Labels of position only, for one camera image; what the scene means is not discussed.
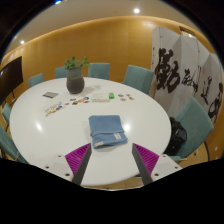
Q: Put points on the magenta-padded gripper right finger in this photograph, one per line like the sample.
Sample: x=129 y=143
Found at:
x=165 y=166

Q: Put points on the teal chairs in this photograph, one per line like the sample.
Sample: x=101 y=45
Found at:
x=195 y=126

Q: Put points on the grey flat card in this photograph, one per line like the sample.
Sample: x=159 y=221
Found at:
x=50 y=95

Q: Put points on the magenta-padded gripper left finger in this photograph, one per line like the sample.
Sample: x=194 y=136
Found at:
x=56 y=166

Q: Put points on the potted plant in grey pot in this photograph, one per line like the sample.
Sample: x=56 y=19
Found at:
x=75 y=81

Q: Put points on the black bag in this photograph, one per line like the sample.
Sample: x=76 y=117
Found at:
x=176 y=136

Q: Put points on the small green box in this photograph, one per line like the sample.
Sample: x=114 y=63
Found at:
x=111 y=95

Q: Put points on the white flat box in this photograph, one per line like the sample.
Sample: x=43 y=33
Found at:
x=100 y=97

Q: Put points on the colourful round badges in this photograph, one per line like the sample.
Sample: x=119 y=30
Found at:
x=81 y=100
x=123 y=99

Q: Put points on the black wall screen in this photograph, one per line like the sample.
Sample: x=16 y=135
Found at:
x=10 y=78

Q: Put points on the colourful sticker sheet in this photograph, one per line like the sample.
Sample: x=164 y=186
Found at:
x=53 y=109

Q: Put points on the blue towel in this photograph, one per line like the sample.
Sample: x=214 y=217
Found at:
x=106 y=130

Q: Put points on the ceiling lights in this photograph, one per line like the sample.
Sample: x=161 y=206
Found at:
x=136 y=10

